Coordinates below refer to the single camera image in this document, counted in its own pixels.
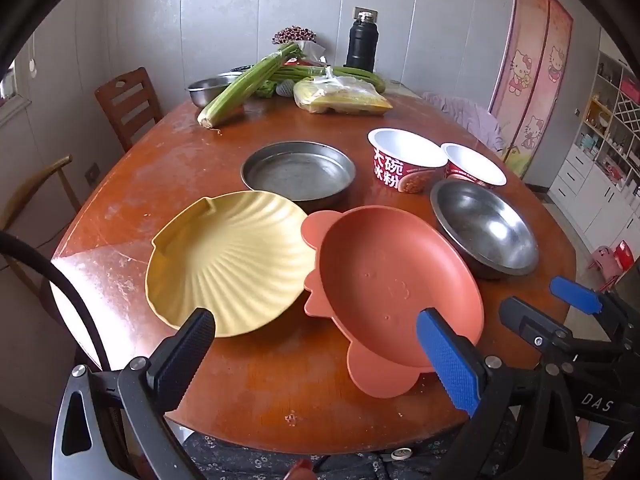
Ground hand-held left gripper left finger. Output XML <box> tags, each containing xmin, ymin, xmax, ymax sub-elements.
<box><xmin>51</xmin><ymin>307</ymin><xmax>217</xmax><ymax>480</ymax></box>

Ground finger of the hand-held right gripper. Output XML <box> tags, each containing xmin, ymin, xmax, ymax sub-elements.
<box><xmin>499</xmin><ymin>297</ymin><xmax>626</xmax><ymax>366</ymax></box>
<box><xmin>549</xmin><ymin>276</ymin><xmax>640</xmax><ymax>341</ymax></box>

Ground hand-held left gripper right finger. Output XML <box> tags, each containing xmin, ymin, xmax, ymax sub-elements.
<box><xmin>416</xmin><ymin>307</ymin><xmax>586</xmax><ymax>480</ymax></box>

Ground yellow shell-shaped plate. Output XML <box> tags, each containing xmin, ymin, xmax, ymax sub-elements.
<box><xmin>145</xmin><ymin>191</ymin><xmax>317</xmax><ymax>338</ymax></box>

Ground large steel bowl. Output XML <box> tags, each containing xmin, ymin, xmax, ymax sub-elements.
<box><xmin>430</xmin><ymin>178</ymin><xmax>540</xmax><ymax>281</ymax></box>

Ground terracotta crab-shaped plate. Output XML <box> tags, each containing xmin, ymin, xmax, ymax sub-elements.
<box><xmin>301</xmin><ymin>205</ymin><xmax>486</xmax><ymax>399</ymax></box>

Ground small red instant noodle bowl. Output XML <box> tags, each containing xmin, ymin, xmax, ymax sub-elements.
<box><xmin>440</xmin><ymin>143</ymin><xmax>507</xmax><ymax>190</ymax></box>

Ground large red instant noodle bowl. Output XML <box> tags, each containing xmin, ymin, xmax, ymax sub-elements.
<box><xmin>367</xmin><ymin>128</ymin><xmax>449</xmax><ymax>195</ymax></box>

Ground round steel pan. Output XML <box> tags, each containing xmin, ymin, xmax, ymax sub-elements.
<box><xmin>240</xmin><ymin>141</ymin><xmax>357</xmax><ymax>213</ymax></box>

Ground small pink child chair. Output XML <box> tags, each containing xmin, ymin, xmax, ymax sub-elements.
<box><xmin>587</xmin><ymin>245</ymin><xmax>617</xmax><ymax>278</ymax></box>

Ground small red stool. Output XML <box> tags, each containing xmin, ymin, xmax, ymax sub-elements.
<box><xmin>614</xmin><ymin>240</ymin><xmax>635</xmax><ymax>273</ymax></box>

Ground person's floral pants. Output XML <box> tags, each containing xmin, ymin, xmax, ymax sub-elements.
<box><xmin>182</xmin><ymin>430</ymin><xmax>481</xmax><ymax>480</ymax></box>

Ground white display cabinet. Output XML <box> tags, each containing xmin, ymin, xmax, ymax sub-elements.
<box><xmin>547</xmin><ymin>50</ymin><xmax>640</xmax><ymax>261</ymax></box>

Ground pale pink cloth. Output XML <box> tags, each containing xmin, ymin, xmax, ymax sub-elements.
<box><xmin>419</xmin><ymin>91</ymin><xmax>505</xmax><ymax>153</ymax></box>

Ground light wooden chair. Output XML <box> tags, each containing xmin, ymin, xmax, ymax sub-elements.
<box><xmin>0</xmin><ymin>155</ymin><xmax>81</xmax><ymax>311</ymax></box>

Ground pink cartoon door curtain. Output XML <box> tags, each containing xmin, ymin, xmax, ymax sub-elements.
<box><xmin>488</xmin><ymin>0</ymin><xmax>574</xmax><ymax>178</ymax></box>

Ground brown wooden slat chair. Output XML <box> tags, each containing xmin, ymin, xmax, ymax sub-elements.
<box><xmin>95</xmin><ymin>66</ymin><xmax>163</xmax><ymax>153</ymax></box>

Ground small steel bowl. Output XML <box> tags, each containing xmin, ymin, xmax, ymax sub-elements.
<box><xmin>186</xmin><ymin>77</ymin><xmax>241</xmax><ymax>108</ymax></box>

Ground celery bunch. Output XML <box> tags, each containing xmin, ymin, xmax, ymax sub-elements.
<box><xmin>197</xmin><ymin>42</ymin><xmax>301</xmax><ymax>128</ymax></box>

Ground clear bag of corn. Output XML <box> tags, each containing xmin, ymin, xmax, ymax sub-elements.
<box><xmin>292</xmin><ymin>66</ymin><xmax>394</xmax><ymax>115</ymax></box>

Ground bundle of long green stems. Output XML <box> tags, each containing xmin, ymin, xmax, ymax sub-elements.
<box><xmin>270</xmin><ymin>62</ymin><xmax>387</xmax><ymax>93</ymax></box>

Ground window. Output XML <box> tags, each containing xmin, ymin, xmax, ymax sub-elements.
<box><xmin>0</xmin><ymin>55</ymin><xmax>21</xmax><ymax>106</ymax></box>

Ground black thermos bottle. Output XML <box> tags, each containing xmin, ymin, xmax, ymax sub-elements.
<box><xmin>345</xmin><ymin>11</ymin><xmax>378</xmax><ymax>73</ymax></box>

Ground dried flower bouquet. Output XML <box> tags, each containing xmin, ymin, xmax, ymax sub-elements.
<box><xmin>272</xmin><ymin>25</ymin><xmax>318</xmax><ymax>46</ymax></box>

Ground black cable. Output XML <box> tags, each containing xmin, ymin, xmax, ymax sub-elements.
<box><xmin>0</xmin><ymin>232</ymin><xmax>111</xmax><ymax>373</ymax></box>

